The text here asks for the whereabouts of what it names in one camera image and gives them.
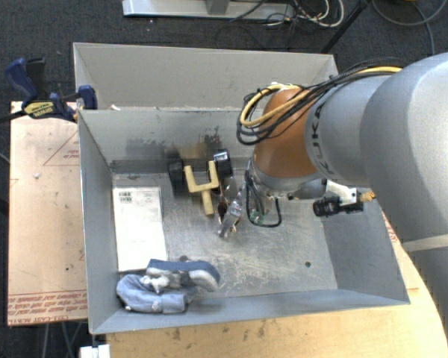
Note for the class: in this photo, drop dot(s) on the black cylinder on white bracket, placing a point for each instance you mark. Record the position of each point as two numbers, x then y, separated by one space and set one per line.
328 205

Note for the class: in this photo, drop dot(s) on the blue cloth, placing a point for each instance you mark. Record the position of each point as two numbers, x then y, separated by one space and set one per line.
142 298

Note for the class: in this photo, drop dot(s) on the grey metal bin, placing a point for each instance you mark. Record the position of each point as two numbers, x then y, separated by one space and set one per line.
269 259

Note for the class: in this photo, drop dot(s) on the black round cup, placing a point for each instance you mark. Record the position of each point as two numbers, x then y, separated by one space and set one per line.
224 164

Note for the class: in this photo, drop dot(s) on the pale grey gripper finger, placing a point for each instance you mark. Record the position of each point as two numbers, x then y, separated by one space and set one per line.
230 220

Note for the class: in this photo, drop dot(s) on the beige fork-shaped wooden piece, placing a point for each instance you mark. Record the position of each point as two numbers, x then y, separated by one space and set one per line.
206 192

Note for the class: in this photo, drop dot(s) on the blue and white slipper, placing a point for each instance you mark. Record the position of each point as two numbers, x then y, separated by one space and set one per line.
199 272

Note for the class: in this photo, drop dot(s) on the brown cardboard board, red print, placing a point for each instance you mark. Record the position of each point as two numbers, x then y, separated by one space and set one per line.
45 218

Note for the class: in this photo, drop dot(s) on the black block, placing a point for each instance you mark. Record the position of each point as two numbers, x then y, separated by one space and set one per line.
175 175

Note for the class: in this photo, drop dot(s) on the white flat box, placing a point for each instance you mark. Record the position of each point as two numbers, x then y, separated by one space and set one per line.
140 229

